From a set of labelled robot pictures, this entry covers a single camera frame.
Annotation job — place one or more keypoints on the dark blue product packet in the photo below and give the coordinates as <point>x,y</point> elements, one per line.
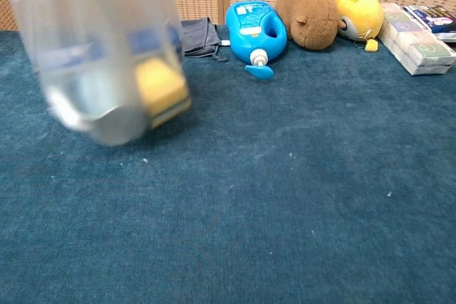
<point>434,19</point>

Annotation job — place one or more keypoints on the grey folded towel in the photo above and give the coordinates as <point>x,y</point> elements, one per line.
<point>199,38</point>

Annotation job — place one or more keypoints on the pastel tissue multipack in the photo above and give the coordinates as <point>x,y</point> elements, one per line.
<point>417,47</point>

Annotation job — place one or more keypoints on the grey round cup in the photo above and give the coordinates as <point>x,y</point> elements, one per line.
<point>114,122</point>

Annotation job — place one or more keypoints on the brown plush capybara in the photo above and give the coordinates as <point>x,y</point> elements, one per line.
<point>306,12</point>

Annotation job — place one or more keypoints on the blue carpet table cover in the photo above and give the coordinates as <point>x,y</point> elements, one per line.
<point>285,176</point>

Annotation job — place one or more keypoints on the blue pump detergent bottle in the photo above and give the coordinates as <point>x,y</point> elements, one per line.
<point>246,40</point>

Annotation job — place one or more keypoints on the clear plastic bag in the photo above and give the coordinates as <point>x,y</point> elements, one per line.
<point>92,8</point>

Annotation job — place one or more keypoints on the yellow sponge pack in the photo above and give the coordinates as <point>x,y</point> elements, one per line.
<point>160,87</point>

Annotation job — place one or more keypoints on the blue toothpaste box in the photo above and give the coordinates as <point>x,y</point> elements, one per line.
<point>149,42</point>

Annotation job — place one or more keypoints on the yellow plush toy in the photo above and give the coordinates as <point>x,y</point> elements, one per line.
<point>360,8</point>

